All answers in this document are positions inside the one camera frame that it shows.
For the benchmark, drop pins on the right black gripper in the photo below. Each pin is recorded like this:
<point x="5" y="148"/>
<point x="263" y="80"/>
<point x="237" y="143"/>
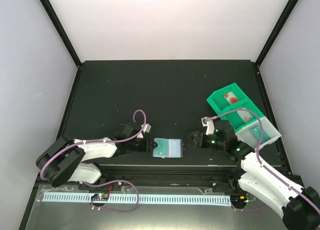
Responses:
<point x="196" y="133"/>

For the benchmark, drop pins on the right black frame post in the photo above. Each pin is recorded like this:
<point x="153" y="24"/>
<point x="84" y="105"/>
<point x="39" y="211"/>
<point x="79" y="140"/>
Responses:
<point x="285" y="14"/>

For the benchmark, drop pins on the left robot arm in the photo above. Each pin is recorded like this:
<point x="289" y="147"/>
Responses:
<point x="71" y="160"/>

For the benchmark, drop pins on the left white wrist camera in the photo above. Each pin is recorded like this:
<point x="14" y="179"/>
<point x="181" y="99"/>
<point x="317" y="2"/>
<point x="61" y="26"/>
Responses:
<point x="146" y="129"/>

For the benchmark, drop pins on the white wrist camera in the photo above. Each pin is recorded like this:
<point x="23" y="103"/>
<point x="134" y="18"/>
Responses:
<point x="208" y="123"/>
<point x="146" y="129"/>

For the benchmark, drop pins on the black frame post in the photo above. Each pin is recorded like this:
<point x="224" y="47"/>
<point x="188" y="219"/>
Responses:
<point x="49" y="9"/>
<point x="285" y="14"/>

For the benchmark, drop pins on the teal card in clear bin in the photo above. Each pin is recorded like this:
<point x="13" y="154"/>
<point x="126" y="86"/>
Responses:
<point x="256" y="131"/>

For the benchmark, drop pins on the left black frame post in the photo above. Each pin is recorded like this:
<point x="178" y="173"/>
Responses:
<point x="49" y="9"/>

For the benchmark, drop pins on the black leather card holder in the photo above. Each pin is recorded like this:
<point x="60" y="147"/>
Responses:
<point x="176" y="148"/>

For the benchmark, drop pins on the clear plastic bin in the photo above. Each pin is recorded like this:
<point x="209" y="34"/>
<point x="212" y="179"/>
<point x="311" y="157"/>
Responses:
<point x="251" y="133"/>

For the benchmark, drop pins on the small electronics board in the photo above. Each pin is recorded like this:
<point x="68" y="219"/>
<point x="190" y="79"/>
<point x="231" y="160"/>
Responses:
<point x="100" y="197"/>

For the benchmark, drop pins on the white card red marks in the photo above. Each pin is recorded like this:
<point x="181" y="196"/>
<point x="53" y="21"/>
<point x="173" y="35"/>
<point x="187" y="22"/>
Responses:
<point x="245" y="116"/>

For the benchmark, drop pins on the green two-compartment bin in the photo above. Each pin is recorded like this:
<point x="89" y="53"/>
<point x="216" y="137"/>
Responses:
<point x="219" y="104"/>

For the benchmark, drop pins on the black aluminium rail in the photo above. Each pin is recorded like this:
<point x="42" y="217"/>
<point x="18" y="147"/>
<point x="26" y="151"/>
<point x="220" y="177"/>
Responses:
<point x="219" y="177"/>

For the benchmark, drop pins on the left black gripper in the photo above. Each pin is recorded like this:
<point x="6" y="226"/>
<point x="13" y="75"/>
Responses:
<point x="151" y="147"/>

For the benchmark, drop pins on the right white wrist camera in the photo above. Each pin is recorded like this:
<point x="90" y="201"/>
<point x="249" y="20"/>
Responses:
<point x="208" y="123"/>

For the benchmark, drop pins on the white slotted cable duct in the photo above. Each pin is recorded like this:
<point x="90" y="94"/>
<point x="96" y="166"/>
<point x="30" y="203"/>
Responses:
<point x="147" y="199"/>

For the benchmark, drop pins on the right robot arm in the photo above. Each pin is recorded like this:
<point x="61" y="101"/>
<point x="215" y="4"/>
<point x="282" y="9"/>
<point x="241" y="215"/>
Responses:
<point x="298" y="207"/>

